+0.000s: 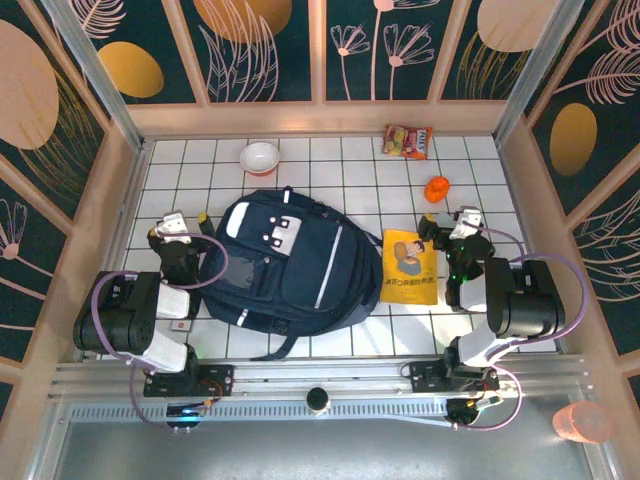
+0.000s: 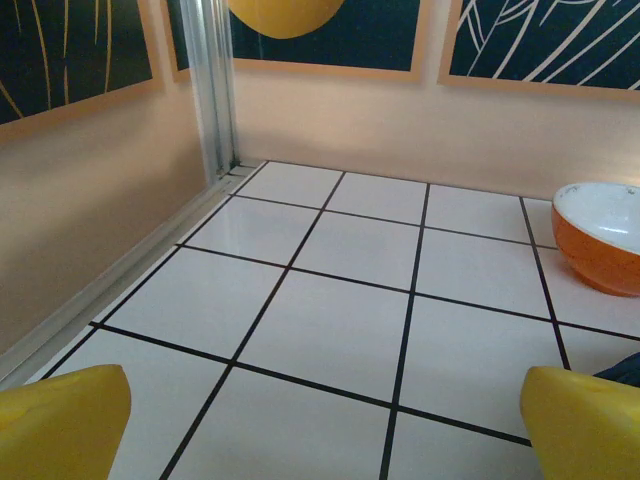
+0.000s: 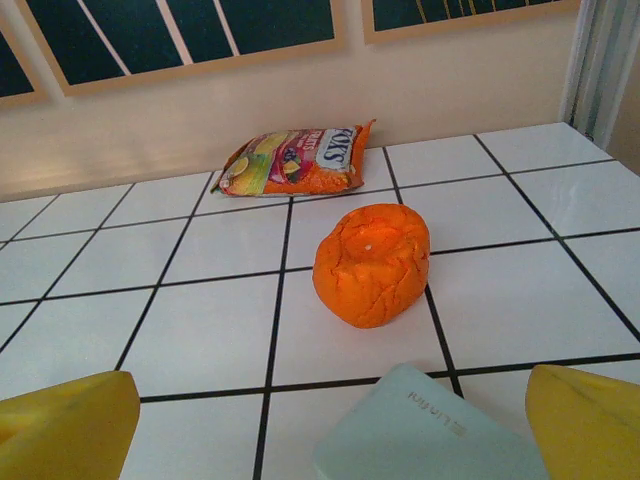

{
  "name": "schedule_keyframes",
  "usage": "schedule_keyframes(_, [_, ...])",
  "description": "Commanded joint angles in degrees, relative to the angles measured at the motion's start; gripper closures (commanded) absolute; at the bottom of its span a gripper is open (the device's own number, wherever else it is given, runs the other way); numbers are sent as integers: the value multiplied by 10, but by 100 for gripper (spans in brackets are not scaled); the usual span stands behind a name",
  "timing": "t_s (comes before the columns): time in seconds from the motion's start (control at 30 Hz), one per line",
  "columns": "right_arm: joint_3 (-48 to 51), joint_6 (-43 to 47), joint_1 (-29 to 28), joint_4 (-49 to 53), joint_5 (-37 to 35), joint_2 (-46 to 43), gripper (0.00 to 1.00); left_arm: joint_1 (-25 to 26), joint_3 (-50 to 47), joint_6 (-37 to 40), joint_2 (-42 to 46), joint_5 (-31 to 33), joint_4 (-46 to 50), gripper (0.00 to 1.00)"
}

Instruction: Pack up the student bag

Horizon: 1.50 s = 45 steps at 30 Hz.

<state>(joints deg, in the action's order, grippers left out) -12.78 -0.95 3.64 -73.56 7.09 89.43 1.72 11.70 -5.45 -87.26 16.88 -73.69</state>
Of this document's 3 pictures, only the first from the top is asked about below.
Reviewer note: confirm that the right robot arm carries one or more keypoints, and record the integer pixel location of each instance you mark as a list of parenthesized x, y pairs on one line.
[(525, 305)]

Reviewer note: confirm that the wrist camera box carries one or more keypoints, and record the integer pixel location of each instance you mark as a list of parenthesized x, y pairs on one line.
[(466, 222), (171, 227)]

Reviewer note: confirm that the navy blue student backpack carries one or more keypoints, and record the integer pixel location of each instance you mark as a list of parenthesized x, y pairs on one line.
[(300, 260)]

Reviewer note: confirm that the red fruit candy bag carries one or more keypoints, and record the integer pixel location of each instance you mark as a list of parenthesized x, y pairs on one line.
[(406, 142)]

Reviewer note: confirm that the white bowl with orange rim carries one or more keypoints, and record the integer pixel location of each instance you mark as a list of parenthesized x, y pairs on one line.
[(259, 158)]

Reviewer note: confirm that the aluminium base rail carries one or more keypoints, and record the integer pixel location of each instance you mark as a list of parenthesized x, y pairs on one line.
[(325, 372)]

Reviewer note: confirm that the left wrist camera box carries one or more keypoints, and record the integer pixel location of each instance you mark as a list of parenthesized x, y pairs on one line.
[(171, 227)]

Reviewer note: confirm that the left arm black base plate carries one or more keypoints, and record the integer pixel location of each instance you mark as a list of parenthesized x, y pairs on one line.
[(220, 380)]

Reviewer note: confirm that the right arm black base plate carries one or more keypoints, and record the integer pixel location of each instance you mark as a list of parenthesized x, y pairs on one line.
[(425, 375)]

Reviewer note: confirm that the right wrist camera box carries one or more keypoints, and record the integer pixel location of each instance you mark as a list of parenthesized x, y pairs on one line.
[(466, 222)]

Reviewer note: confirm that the black round knob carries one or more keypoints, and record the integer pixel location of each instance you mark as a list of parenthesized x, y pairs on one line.
[(318, 399)]

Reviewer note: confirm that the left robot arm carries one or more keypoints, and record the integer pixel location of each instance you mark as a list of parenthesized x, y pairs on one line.
[(115, 320)]

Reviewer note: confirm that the aluminium frame post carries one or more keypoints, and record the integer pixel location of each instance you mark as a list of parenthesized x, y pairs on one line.
[(535, 70), (100, 85)]

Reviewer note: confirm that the yellow picture book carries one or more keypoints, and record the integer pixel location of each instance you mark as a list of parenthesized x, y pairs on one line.
[(407, 287)]

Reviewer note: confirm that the small white card with red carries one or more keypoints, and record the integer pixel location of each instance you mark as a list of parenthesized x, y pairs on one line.
[(181, 326)]

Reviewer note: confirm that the small orange round object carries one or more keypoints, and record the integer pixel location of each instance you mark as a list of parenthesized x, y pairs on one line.
[(437, 189)]

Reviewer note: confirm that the pink translucent cup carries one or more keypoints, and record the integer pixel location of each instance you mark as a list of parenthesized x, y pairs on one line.
[(582, 422)]

